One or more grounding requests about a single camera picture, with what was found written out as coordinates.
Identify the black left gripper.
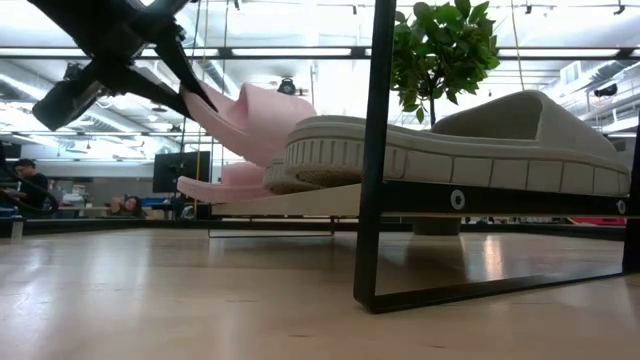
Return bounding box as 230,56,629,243
27,0,219,132

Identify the grey rubber slide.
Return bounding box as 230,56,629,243
283,89,633,197
261,156,324,196

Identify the black computer monitor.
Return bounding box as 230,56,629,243
152,150,212,195

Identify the round black ceiling fixture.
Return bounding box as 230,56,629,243
276,76,298,99

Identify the person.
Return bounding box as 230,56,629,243
1,158,51,217
108,195,147,220

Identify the green leafy plant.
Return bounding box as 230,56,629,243
389,0,502,126

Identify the yellow hanging cable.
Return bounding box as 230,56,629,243
194,0,210,201

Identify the black metal rig frame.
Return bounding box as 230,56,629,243
0,46,640,239

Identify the wooden shelf with black frame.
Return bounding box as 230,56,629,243
208,0,640,315

